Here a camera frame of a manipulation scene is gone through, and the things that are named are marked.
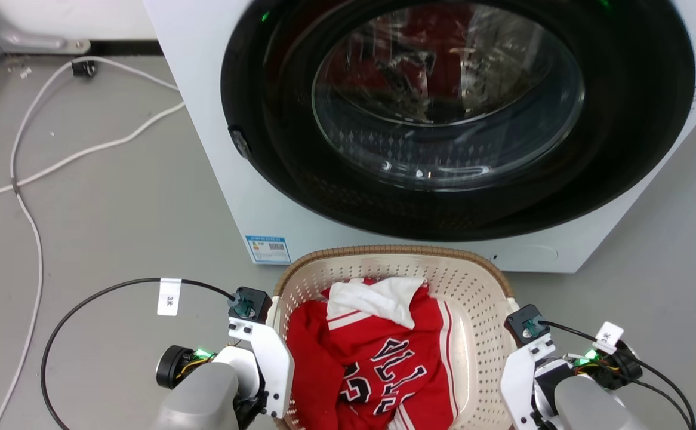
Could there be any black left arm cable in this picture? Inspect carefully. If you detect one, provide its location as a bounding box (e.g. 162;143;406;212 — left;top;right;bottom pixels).
41;278;238;430

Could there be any white cloth garment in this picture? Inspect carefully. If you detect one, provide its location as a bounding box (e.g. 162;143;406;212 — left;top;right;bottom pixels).
326;276;427;330

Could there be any white cabinet with grey base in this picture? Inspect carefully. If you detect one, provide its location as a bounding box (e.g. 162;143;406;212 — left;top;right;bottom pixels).
0;0;158;56

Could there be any beige perforated plastic laundry basket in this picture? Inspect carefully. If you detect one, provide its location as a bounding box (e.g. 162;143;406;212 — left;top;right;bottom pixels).
270;245;522;430

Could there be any white front-load washing machine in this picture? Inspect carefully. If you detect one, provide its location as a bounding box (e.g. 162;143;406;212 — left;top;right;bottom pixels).
143;0;696;274

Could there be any round black glass washer door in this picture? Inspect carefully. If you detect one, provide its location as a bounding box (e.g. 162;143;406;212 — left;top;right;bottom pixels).
220;0;696;242

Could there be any grey washer door latch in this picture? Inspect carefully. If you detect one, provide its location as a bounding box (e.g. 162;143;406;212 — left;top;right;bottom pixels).
229;127;251;161

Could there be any long white floor cable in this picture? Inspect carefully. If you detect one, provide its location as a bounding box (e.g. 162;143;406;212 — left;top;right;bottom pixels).
0;56;180;430
0;102;186;213

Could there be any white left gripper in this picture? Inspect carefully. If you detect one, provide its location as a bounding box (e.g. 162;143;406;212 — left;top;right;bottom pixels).
228;318;295;419

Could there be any white paper cable tag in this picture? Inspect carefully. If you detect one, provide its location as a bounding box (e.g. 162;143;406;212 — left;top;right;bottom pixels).
593;321;624;354
157;278;182;317

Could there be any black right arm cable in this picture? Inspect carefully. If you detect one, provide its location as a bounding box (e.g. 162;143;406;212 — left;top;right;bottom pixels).
538;321;696;430

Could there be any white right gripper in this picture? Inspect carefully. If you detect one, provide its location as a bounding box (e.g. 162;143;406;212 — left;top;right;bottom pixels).
500;335;557;430

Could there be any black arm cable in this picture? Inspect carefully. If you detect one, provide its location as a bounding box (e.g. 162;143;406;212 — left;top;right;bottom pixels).
41;278;238;430
538;321;696;430

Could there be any blue white energy label sticker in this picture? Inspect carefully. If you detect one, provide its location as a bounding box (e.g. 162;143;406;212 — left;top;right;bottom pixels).
245;235;292;265

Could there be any red jersey with black lettering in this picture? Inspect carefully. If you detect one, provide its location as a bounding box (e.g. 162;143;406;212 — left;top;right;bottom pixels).
285;278;462;430

